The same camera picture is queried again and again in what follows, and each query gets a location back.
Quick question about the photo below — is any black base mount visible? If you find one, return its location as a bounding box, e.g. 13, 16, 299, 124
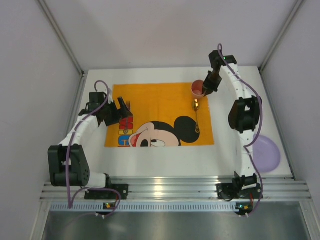
84, 184, 129, 200
216, 183, 262, 202

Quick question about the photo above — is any gold spoon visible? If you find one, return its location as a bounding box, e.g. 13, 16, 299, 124
192, 98, 201, 134

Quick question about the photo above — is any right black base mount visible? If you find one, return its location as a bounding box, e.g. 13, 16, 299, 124
216, 183, 262, 202

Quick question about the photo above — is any aluminium rail frame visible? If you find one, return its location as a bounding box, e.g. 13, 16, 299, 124
39, 159, 311, 202

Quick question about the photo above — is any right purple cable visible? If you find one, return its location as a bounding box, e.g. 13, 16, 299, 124
217, 43, 264, 217

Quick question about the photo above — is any lilac plate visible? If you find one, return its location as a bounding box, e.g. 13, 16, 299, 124
253, 135, 281, 173

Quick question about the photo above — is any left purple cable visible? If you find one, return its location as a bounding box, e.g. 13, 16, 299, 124
66, 80, 122, 218

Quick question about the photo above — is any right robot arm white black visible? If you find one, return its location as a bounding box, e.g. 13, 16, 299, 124
202, 48, 262, 195

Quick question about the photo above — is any perforated cable duct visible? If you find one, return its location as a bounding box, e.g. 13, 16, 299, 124
50, 201, 239, 213

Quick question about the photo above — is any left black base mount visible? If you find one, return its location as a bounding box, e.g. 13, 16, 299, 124
84, 184, 129, 200

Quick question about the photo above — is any red cup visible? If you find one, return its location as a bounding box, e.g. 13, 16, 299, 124
191, 79, 205, 100

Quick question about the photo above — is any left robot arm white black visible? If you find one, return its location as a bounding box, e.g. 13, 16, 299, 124
47, 92, 133, 189

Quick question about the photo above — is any orange Mickey Mouse placemat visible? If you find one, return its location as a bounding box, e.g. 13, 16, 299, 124
105, 82, 215, 148

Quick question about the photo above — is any purple cable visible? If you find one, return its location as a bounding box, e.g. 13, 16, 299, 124
66, 80, 122, 218
217, 43, 264, 217

